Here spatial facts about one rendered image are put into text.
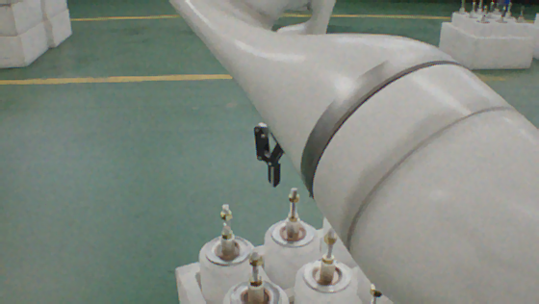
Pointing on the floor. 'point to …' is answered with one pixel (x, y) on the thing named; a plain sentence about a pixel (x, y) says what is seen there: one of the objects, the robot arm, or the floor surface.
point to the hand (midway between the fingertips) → (295, 183)
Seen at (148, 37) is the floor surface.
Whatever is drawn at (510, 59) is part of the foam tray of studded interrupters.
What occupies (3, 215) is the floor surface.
